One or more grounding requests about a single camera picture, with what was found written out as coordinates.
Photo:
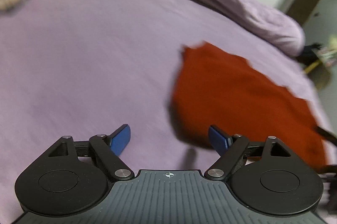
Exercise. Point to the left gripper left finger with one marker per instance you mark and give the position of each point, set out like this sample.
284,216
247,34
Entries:
105,151

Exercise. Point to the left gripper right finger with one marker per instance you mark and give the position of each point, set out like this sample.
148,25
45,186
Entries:
231,150

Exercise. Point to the red knit sweater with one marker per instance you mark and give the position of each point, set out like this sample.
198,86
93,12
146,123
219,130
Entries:
214,87

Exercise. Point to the yellow legged side table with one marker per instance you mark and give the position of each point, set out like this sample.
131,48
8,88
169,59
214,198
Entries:
322,60

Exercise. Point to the purple bed sheet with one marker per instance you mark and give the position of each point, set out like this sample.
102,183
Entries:
85,67

